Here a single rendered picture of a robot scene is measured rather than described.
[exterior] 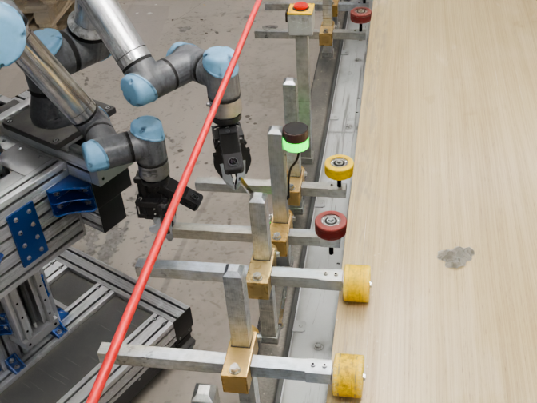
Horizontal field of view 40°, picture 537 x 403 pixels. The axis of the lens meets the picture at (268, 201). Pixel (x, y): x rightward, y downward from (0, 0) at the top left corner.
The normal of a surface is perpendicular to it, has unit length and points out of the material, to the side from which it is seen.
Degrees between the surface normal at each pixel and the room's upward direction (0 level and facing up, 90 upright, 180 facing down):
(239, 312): 90
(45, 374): 0
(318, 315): 0
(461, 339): 0
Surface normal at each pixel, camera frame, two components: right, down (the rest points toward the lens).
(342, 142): -0.06, -0.79
